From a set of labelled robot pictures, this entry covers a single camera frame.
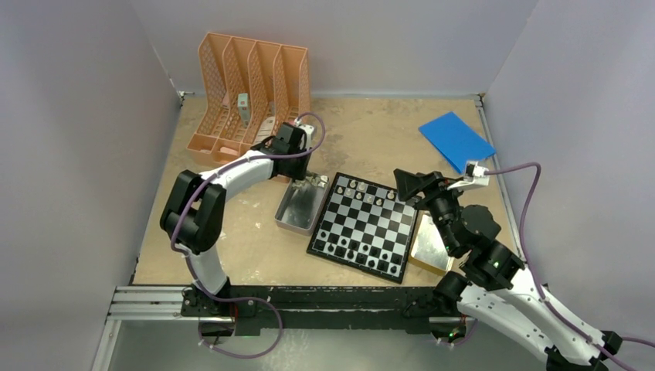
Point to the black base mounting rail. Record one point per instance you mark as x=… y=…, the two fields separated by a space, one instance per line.
x=254 y=308

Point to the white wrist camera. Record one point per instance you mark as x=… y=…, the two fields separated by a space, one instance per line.
x=474 y=177
x=308 y=132

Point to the green white small box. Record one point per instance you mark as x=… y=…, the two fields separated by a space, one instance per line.
x=243 y=107

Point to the black white chess board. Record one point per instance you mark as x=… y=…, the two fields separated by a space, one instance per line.
x=364 y=230

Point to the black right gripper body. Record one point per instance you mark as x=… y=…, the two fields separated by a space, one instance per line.
x=439 y=197

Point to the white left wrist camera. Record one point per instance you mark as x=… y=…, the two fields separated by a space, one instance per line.
x=308 y=132

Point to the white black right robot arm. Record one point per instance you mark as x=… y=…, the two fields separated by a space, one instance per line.
x=496 y=286

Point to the pink metal tin box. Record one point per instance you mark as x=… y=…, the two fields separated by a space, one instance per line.
x=301 y=204

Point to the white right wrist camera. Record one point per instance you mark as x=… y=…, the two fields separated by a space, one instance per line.
x=474 y=177

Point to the orange plastic file organizer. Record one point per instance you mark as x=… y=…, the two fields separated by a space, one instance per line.
x=277 y=78

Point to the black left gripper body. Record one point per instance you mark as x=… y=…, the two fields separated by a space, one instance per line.
x=296 y=167

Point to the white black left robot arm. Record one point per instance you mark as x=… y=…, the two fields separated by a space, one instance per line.
x=193 y=214

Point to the blue notebook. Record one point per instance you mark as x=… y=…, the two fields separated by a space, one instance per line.
x=456 y=141

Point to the aluminium frame rail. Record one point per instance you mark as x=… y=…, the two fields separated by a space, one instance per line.
x=145 y=329

